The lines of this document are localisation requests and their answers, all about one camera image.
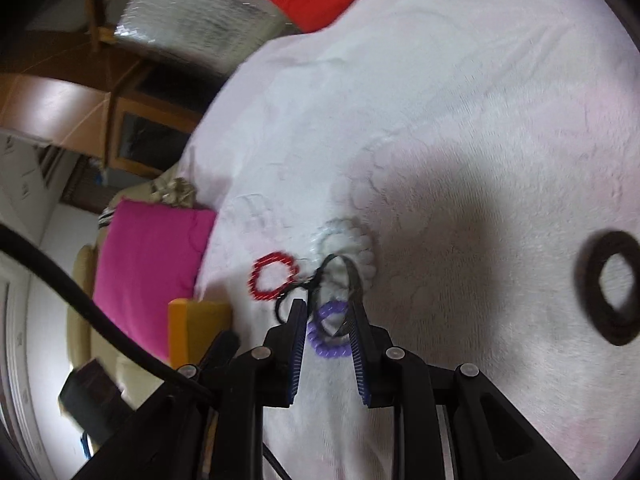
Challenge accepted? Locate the purple bead bracelet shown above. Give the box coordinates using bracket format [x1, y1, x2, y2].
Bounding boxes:
[306, 300, 354, 362]

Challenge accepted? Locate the red bead bracelet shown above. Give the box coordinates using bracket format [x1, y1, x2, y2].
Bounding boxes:
[247, 251, 301, 302]

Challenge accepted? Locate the black hair tie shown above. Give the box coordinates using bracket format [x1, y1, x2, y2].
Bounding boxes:
[271, 252, 362, 340]

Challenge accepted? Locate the white pearl bracelet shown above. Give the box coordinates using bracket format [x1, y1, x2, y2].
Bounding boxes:
[309, 216, 377, 291]

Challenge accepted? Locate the black scrunchie ring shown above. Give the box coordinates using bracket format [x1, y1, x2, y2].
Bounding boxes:
[574, 228, 640, 347]

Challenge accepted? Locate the beige leather headboard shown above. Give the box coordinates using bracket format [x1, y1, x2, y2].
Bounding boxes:
[66, 179, 162, 410]

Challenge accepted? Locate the orange cardboard tray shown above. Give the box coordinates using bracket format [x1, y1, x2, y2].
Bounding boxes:
[168, 298, 232, 370]

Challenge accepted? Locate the magenta pillow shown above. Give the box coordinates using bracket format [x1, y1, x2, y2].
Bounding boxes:
[93, 200, 216, 362]

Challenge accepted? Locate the white bed blanket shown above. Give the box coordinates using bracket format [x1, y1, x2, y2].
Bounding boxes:
[180, 0, 639, 479]

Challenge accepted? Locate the wooden cabinet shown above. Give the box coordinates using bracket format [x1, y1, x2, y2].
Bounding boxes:
[1, 73, 201, 178]

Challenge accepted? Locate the silver foil insulation sheet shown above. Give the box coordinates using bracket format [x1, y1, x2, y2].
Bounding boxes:
[115, 0, 297, 76]

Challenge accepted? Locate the black cable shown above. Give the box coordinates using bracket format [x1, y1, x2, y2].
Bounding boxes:
[0, 223, 292, 480]

